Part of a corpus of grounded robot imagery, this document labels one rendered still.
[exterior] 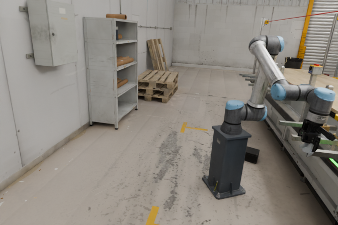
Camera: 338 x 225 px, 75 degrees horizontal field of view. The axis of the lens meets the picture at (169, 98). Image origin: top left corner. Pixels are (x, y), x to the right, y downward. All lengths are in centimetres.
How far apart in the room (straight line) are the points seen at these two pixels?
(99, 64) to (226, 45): 665
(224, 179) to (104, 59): 210
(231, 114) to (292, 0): 788
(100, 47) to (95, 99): 74
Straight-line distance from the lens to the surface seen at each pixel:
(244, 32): 918
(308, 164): 273
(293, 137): 166
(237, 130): 201
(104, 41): 312
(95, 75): 325
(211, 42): 914
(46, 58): 245
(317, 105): 132
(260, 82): 191
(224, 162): 208
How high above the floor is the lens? 145
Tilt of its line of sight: 17 degrees down
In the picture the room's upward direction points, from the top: 3 degrees clockwise
